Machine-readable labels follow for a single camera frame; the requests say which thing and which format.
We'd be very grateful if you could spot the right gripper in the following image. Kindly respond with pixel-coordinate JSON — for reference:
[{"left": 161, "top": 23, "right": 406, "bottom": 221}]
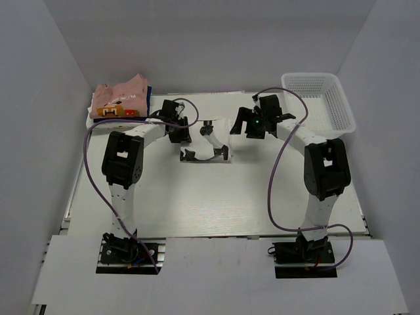
[{"left": 231, "top": 107, "right": 269, "bottom": 139}]

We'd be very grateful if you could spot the white printed t shirt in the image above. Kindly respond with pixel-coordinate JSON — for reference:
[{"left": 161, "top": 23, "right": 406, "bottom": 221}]
[{"left": 180, "top": 118, "right": 233, "bottom": 163}]

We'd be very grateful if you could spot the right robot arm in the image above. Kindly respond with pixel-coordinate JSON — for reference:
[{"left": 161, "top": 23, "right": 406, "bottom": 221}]
[{"left": 230, "top": 94, "right": 351, "bottom": 262}]

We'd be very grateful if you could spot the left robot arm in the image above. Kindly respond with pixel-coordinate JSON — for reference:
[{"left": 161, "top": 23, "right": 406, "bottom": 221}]
[{"left": 102, "top": 100, "right": 191, "bottom": 238}]

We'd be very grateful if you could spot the pink folded t shirt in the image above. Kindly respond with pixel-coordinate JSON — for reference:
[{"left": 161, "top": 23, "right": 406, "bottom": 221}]
[{"left": 89, "top": 73, "right": 148, "bottom": 119}]

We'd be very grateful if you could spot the white plastic basket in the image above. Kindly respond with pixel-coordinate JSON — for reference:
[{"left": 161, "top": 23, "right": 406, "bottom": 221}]
[{"left": 281, "top": 73, "right": 356, "bottom": 138}]

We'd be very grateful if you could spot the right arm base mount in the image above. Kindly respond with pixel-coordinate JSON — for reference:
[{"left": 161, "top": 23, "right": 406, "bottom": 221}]
[{"left": 267, "top": 234, "right": 337, "bottom": 279}]

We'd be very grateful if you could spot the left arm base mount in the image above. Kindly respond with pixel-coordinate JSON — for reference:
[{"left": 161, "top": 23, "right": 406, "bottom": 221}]
[{"left": 96, "top": 233, "right": 165, "bottom": 275}]

